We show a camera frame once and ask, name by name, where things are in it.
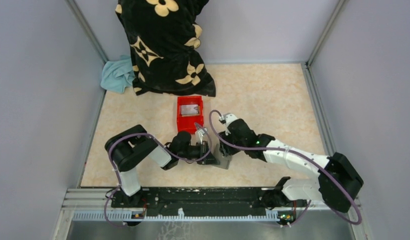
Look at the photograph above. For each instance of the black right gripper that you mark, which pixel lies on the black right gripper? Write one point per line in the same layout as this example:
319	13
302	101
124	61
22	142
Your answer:
227	151

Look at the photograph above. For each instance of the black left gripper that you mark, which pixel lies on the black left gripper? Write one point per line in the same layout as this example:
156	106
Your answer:
203	148

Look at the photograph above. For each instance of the grey card holder wallet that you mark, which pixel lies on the grey card holder wallet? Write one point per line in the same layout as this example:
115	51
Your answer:
222	161

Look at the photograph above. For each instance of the red plastic bin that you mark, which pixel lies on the red plastic bin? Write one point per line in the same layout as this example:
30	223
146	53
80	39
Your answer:
187	124

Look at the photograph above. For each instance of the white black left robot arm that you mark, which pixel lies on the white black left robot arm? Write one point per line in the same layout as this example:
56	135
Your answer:
129	148

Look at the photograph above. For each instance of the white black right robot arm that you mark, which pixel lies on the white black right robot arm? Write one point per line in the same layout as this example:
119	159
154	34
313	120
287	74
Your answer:
331	179

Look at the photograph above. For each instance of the silver credit card in bin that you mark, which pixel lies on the silver credit card in bin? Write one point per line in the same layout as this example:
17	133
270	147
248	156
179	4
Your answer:
188	110

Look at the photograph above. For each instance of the black floral blanket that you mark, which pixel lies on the black floral blanket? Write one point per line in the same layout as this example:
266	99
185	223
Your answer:
163	36

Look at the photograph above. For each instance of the light blue cloth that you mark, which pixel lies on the light blue cloth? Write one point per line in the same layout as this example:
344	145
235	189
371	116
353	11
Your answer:
117	75

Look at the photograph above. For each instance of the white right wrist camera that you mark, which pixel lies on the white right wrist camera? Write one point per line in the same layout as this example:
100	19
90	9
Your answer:
226	120

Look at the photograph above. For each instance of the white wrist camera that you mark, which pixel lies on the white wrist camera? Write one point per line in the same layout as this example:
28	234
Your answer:
226	120
201	135

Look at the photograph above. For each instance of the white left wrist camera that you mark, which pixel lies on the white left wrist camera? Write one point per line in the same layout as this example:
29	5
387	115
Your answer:
201	135

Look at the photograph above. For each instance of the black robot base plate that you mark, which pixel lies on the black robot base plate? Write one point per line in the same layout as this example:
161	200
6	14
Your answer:
205	201

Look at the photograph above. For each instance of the grey slotted cable duct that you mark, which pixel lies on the grey slotted cable duct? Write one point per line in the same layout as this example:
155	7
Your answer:
129	216

